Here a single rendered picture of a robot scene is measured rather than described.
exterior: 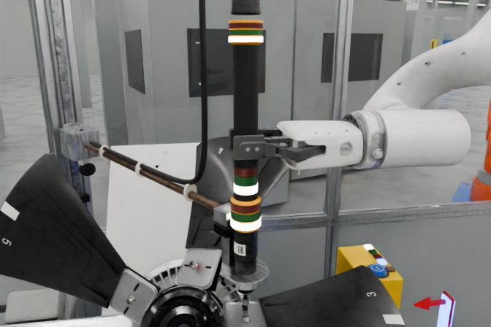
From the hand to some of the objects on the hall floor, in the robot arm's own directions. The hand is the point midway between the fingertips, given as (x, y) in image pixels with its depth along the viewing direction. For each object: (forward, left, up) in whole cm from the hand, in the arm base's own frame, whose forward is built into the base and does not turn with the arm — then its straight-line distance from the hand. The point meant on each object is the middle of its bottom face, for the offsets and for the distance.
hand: (245, 143), depth 51 cm
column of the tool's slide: (+26, -67, -147) cm, 164 cm away
